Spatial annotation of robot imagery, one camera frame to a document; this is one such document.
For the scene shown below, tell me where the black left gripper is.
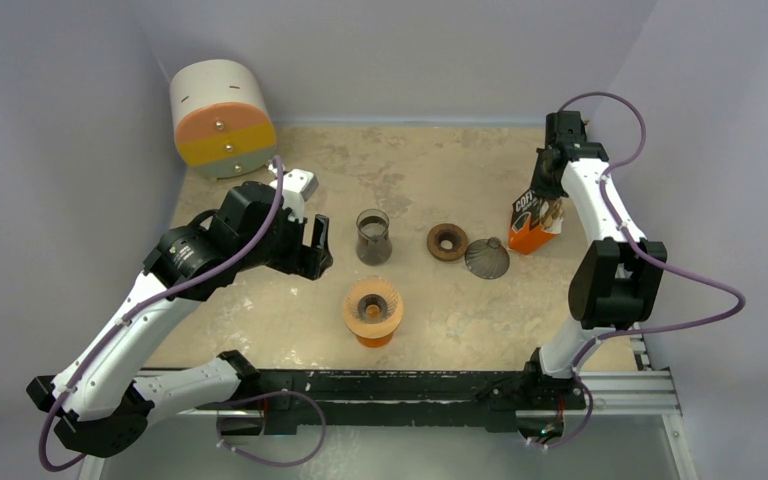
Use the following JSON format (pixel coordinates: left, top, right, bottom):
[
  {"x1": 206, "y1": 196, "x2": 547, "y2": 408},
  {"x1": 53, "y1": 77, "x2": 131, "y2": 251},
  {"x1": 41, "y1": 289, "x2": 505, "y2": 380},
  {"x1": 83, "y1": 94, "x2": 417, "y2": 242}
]
[{"x1": 237, "y1": 205, "x2": 331, "y2": 279}]

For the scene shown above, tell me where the clear ribbed glass dripper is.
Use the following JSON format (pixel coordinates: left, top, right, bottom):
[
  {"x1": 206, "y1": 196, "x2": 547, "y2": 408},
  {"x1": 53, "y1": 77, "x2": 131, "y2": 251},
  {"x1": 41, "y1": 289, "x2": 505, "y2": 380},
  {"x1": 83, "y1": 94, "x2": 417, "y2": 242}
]
[{"x1": 345, "y1": 277, "x2": 400, "y2": 324}]

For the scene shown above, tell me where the light wooden dripper ring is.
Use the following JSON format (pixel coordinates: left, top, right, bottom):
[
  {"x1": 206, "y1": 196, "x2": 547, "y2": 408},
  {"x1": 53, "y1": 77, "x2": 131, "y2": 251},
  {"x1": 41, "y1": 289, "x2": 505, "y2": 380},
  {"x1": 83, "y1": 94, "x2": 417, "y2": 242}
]
[{"x1": 342, "y1": 278, "x2": 405, "y2": 339}]

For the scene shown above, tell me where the orange glass carafe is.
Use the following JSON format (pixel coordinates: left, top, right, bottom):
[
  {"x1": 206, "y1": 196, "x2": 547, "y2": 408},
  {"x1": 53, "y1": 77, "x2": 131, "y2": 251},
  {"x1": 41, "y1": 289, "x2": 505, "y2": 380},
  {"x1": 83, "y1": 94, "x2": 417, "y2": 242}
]
[{"x1": 355, "y1": 332, "x2": 394, "y2": 348}]

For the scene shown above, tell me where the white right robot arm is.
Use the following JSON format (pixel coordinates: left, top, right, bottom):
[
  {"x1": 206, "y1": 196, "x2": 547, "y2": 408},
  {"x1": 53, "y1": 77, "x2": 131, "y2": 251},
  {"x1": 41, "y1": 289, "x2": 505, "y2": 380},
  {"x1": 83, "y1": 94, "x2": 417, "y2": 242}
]
[{"x1": 521, "y1": 111, "x2": 667, "y2": 407}]

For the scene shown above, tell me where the orange coffee filter box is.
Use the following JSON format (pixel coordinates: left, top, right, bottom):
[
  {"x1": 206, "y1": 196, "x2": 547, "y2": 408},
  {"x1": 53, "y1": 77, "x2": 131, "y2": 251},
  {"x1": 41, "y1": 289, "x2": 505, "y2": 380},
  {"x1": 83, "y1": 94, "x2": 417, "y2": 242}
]
[{"x1": 508, "y1": 189, "x2": 564, "y2": 255}]

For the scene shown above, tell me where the grey glass carafe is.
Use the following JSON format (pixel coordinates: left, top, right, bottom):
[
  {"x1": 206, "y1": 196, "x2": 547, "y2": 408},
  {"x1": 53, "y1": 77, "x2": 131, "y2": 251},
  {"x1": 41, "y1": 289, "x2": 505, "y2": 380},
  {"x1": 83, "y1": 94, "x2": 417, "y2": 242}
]
[{"x1": 356, "y1": 209, "x2": 392, "y2": 266}]

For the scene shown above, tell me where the white round drawer cabinet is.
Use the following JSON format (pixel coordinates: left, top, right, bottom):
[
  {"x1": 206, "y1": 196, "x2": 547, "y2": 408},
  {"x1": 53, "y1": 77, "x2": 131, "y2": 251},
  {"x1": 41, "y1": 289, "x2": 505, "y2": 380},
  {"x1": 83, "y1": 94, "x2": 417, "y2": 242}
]
[{"x1": 169, "y1": 59, "x2": 277, "y2": 180}]

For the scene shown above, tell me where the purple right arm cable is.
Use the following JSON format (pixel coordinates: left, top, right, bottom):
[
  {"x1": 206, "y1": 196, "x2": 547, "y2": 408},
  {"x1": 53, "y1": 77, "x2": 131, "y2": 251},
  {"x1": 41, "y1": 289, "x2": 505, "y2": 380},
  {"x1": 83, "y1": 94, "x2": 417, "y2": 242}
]
[{"x1": 556, "y1": 91, "x2": 747, "y2": 452}]

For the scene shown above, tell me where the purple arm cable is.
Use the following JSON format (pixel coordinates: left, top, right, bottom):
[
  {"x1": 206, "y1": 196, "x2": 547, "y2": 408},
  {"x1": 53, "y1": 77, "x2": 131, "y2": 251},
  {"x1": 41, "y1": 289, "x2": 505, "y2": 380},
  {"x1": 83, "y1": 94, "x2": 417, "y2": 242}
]
[
  {"x1": 38, "y1": 154, "x2": 286, "y2": 473},
  {"x1": 556, "y1": 91, "x2": 747, "y2": 452}
]

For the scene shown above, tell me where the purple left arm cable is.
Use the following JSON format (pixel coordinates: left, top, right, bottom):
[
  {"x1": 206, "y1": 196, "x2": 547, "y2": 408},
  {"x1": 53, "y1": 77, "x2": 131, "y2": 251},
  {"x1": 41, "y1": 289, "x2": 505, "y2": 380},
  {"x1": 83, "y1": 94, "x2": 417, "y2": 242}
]
[{"x1": 38, "y1": 154, "x2": 286, "y2": 473}]

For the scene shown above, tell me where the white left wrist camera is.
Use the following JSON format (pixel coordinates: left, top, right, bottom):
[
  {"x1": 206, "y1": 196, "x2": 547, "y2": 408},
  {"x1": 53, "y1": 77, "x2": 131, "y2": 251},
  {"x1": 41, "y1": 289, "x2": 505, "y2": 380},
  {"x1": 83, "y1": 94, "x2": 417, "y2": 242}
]
[{"x1": 276, "y1": 168, "x2": 319, "y2": 223}]

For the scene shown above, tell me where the dark wooden dripper ring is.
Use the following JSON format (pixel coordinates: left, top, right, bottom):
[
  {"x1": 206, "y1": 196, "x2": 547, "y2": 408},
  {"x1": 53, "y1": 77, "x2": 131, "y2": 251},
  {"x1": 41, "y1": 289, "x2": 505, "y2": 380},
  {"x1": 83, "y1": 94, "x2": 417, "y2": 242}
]
[{"x1": 426, "y1": 223, "x2": 470, "y2": 262}]

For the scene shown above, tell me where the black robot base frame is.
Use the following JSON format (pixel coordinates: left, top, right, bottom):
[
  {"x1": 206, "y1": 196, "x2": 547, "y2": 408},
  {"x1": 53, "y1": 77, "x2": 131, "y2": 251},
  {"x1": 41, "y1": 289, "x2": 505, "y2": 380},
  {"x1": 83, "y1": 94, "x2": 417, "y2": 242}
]
[{"x1": 207, "y1": 357, "x2": 587, "y2": 435}]

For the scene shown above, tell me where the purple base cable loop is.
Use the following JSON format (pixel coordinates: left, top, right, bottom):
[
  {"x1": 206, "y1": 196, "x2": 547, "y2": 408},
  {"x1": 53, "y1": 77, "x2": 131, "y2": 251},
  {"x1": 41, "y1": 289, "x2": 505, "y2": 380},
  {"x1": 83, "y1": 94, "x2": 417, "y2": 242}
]
[{"x1": 215, "y1": 389, "x2": 328, "y2": 468}]

